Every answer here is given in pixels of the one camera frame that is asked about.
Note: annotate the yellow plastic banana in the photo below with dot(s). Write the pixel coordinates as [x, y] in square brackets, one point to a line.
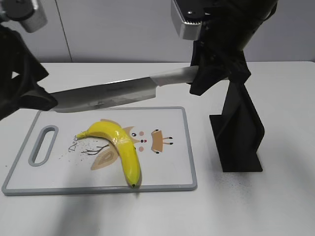
[123, 145]

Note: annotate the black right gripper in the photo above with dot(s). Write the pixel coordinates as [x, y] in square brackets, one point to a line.
[227, 28]

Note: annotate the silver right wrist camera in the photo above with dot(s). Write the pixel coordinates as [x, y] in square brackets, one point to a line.
[187, 18]

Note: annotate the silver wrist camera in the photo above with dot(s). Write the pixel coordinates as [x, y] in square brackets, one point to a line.
[187, 18]
[29, 14]

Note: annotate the white handled kitchen knife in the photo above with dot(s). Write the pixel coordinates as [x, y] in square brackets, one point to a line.
[121, 92]

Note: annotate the black knife stand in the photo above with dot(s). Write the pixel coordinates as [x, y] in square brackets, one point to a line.
[238, 131]

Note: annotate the white grey cutting board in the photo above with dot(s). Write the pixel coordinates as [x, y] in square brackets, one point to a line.
[53, 161]

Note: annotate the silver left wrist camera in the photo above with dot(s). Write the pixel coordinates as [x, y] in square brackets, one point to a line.
[29, 14]

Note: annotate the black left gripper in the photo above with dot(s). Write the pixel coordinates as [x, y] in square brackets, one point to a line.
[20, 73]

